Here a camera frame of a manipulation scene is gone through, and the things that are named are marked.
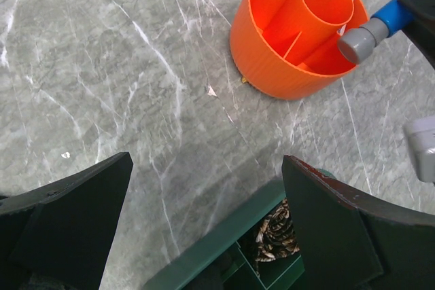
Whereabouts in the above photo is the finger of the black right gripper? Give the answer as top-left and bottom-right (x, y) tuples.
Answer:
(399, 0), (435, 67)

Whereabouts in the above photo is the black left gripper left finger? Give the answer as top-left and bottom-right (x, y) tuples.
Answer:
(1, 152), (133, 289)

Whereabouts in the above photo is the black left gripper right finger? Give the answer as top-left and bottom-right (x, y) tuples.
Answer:
(281, 156), (434, 289)

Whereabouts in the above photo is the orange round pen holder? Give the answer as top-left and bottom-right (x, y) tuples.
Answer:
(230, 0), (368, 100)

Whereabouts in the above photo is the brown patterned rolled band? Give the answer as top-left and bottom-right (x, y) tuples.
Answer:
(254, 198), (300, 264)

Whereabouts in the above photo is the green compartment tray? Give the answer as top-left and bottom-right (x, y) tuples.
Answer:
(142, 167), (337, 290)

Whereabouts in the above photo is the grey folded cloth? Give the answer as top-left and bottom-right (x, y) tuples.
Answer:
(183, 252), (233, 290)

